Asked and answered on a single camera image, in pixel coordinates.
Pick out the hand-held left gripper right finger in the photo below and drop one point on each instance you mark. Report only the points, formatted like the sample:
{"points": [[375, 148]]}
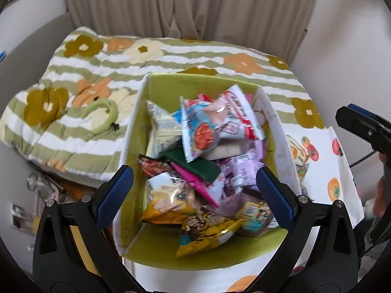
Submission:
{"points": [[276, 201]]}

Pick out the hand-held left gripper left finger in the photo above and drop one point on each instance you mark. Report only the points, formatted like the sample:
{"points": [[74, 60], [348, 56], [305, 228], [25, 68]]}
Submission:
{"points": [[114, 200]]}

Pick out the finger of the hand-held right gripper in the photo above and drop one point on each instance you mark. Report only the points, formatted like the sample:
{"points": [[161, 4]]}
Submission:
{"points": [[363, 122]]}

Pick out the white box with green lining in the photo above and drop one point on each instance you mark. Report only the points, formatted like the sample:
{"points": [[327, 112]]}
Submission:
{"points": [[134, 146]]}

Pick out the magenta edged snack packet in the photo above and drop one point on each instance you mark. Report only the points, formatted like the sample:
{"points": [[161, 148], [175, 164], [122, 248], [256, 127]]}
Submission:
{"points": [[195, 183]]}

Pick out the red and white snack packet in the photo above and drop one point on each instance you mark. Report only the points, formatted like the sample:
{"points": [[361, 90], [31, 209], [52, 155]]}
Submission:
{"points": [[213, 122]]}

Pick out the person's right hand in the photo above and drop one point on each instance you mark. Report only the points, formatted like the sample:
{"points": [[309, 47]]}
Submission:
{"points": [[385, 189]]}

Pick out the pale printed snack packet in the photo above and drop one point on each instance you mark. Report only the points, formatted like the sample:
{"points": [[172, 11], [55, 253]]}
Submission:
{"points": [[297, 155]]}

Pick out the white cloth with orange print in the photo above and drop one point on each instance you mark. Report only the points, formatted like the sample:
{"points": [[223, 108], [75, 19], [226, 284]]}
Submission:
{"points": [[320, 174]]}

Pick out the dark red snack packet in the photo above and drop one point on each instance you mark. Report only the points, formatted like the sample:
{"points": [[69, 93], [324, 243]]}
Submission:
{"points": [[154, 164]]}

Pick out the clear plastic bottle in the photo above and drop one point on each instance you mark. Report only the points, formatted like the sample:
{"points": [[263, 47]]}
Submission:
{"points": [[41, 186]]}

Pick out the yellow and brown snack packet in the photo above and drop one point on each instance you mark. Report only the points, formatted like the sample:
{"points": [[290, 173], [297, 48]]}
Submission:
{"points": [[207, 235]]}

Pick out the dark green snack packet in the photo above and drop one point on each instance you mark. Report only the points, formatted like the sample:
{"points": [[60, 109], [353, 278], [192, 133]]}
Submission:
{"points": [[195, 163]]}

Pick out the green striped floral blanket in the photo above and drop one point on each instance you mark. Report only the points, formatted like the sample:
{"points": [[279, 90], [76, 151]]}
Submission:
{"points": [[91, 76]]}

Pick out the wall socket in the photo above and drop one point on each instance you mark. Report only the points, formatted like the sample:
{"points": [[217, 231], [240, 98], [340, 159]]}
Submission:
{"points": [[21, 215]]}

